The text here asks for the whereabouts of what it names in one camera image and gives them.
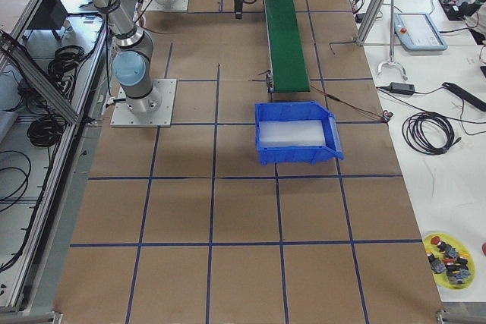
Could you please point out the yellow plate of buttons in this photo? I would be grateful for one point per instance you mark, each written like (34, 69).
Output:
(451, 263)

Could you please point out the green conveyor belt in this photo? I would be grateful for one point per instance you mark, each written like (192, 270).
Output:
(288, 72)

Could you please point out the white foam pad right bin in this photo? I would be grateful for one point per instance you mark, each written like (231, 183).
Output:
(291, 133)

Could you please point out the metal reacher tool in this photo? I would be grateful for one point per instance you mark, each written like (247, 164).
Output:
(391, 61)

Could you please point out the blue right plastic bin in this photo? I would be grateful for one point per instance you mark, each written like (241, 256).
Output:
(298, 111)

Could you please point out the teach pendant tablet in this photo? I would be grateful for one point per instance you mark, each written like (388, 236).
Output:
(418, 33)

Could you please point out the black power adapter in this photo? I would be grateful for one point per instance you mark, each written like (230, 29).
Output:
(402, 88)

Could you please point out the black flat bar tool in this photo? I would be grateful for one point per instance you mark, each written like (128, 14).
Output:
(465, 95)

